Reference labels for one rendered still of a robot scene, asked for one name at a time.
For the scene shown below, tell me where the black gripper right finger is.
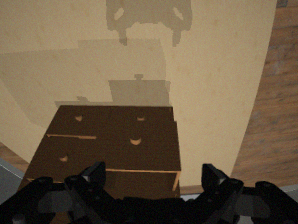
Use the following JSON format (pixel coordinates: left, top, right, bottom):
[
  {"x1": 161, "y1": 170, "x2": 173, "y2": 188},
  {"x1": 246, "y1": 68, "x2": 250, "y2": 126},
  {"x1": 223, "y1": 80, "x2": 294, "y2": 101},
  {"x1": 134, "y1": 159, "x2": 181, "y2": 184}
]
[{"x1": 173, "y1": 163, "x2": 298, "y2": 224}]

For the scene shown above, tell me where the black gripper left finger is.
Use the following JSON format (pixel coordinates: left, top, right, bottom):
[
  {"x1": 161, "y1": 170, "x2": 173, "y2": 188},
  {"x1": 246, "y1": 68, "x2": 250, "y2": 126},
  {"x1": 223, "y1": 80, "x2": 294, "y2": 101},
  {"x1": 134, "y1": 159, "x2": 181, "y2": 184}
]
[{"x1": 0, "y1": 161, "x2": 133, "y2": 224}]

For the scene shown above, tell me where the brown wooden chest of drawers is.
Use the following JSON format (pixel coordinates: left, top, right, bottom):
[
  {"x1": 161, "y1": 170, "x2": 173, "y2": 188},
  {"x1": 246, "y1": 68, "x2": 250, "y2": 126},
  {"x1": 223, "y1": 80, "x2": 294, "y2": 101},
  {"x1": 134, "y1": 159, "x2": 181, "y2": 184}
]
[{"x1": 17, "y1": 105, "x2": 180, "y2": 198}]

